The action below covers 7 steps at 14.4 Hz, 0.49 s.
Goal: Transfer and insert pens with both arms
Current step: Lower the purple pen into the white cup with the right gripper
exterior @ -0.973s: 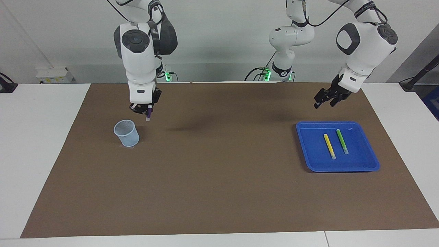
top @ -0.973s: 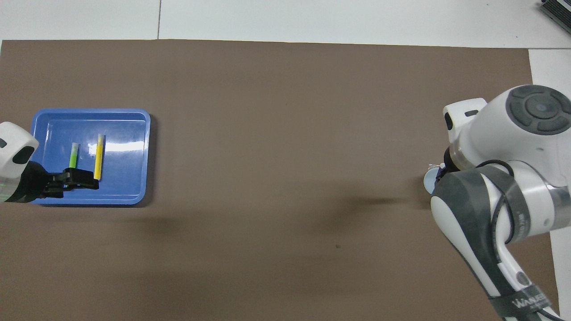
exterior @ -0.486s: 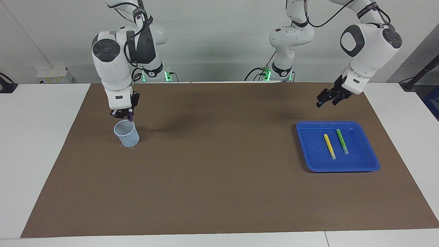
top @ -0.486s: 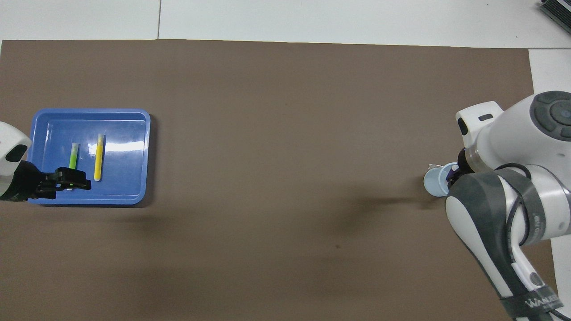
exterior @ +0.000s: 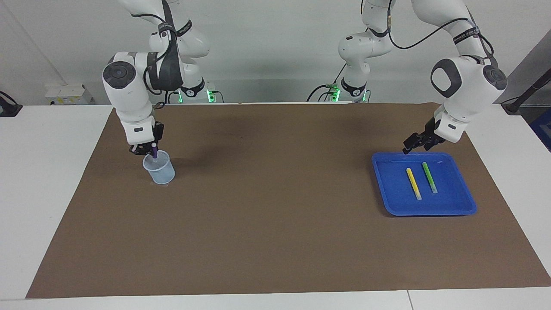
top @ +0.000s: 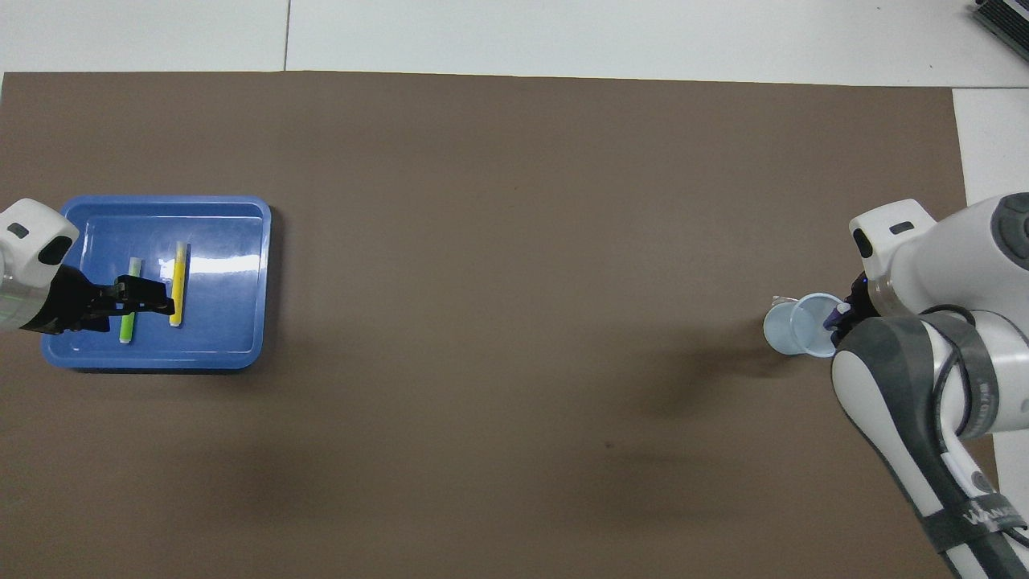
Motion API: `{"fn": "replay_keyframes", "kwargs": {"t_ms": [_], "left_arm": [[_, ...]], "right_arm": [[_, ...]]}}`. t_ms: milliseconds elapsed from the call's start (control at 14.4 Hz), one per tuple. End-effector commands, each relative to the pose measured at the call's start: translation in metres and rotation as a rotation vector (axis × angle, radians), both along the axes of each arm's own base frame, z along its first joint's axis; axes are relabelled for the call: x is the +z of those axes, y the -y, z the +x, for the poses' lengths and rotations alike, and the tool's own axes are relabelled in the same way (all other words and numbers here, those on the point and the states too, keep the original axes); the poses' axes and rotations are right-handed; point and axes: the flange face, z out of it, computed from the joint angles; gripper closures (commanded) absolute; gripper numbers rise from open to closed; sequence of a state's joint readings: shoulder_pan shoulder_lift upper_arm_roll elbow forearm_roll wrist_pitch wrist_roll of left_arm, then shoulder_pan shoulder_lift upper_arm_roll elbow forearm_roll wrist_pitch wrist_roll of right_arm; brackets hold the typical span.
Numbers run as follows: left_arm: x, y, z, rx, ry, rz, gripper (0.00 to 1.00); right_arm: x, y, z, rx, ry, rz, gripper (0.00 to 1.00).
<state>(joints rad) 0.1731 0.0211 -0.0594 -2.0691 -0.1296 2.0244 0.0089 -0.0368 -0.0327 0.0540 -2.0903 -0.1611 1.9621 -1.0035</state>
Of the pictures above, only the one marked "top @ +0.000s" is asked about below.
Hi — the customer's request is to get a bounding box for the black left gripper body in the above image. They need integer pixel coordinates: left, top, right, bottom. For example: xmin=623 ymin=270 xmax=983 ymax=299
xmin=20 ymin=265 xmax=109 ymax=333

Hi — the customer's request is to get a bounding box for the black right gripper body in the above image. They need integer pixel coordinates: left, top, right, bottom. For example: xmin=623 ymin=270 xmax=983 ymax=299
xmin=844 ymin=273 xmax=873 ymax=322

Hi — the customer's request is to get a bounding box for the green pen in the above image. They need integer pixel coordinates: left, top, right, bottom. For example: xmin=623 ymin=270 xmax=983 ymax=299
xmin=120 ymin=257 xmax=143 ymax=344

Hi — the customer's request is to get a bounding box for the yellow pen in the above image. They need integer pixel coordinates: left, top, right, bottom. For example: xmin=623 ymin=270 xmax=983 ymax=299
xmin=169 ymin=241 xmax=191 ymax=328

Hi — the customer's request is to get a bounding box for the pale blue translucent cup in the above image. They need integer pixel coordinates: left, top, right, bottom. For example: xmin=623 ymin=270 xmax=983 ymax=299
xmin=763 ymin=293 xmax=845 ymax=359

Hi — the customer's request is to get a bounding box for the blue plastic tray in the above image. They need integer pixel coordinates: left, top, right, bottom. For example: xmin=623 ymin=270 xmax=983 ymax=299
xmin=40 ymin=195 xmax=273 ymax=371

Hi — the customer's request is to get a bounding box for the striped dark device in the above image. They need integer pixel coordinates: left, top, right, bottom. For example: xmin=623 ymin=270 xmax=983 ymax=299
xmin=971 ymin=0 xmax=1029 ymax=61

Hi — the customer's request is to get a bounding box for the brown table mat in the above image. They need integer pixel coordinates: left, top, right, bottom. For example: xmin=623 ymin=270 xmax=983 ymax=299
xmin=0 ymin=71 xmax=1010 ymax=579

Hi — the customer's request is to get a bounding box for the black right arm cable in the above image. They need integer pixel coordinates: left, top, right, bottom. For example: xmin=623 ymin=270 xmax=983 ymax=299
xmin=920 ymin=306 xmax=1029 ymax=548

